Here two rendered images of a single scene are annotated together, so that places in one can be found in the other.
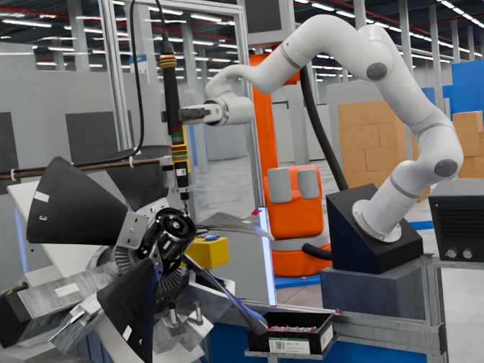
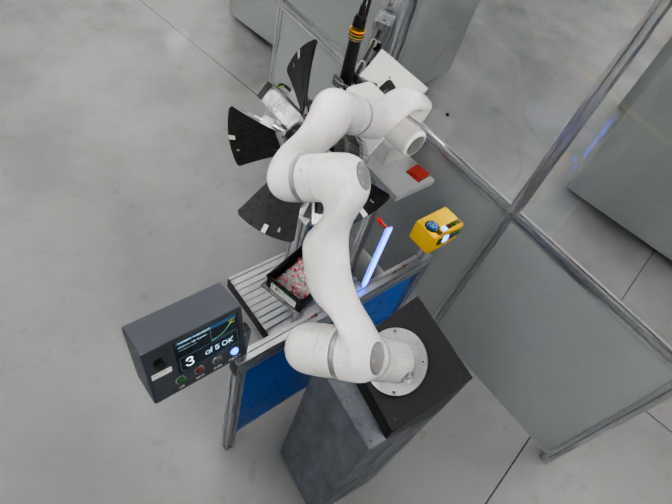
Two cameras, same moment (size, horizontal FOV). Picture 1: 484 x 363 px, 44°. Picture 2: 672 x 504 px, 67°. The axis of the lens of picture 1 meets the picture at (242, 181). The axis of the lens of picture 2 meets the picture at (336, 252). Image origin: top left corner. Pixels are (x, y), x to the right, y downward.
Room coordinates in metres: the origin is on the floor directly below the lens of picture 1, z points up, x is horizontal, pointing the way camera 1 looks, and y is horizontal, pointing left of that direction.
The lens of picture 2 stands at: (1.77, -1.18, 2.34)
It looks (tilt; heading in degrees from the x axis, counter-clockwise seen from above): 50 degrees down; 89
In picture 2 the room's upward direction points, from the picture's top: 19 degrees clockwise
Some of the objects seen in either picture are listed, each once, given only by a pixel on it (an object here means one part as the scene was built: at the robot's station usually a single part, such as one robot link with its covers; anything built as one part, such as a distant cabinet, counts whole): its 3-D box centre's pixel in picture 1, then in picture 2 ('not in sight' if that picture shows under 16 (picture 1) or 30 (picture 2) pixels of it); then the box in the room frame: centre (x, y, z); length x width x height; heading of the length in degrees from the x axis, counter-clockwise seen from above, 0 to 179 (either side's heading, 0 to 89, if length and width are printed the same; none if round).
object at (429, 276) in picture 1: (431, 289); (241, 343); (1.60, -0.48, 0.96); 0.03 x 0.03 x 0.20; 51
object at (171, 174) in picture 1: (178, 173); not in sight; (1.65, 0.17, 1.35); 0.09 x 0.07 x 0.10; 86
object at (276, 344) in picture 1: (291, 333); (302, 276); (1.70, -0.09, 0.84); 0.22 x 0.17 x 0.07; 66
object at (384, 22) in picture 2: not in sight; (383, 26); (1.69, 0.79, 1.39); 0.10 x 0.07 x 0.08; 86
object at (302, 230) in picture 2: not in sight; (296, 249); (1.61, 0.33, 0.45); 0.09 x 0.04 x 0.91; 141
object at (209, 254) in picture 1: (203, 253); (435, 231); (2.12, 0.17, 1.02); 0.16 x 0.10 x 0.11; 51
